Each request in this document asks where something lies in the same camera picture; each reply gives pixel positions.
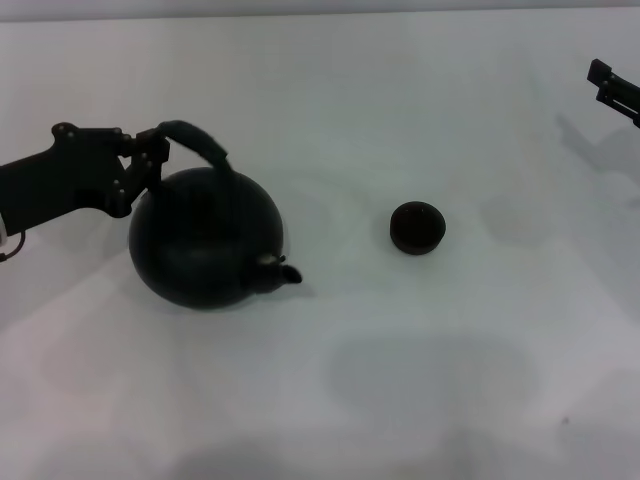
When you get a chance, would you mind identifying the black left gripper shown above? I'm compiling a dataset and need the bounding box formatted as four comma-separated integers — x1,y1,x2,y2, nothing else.
0,121,171,236

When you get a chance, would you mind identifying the black round teapot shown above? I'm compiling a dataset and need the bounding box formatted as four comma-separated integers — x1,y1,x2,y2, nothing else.
128,119,304,312

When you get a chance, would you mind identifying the dark brown teacup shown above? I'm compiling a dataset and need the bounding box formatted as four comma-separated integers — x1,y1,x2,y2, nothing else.
389,200,447,257

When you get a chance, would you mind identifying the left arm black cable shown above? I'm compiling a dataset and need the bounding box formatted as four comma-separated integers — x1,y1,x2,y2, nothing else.
0,231,27,262

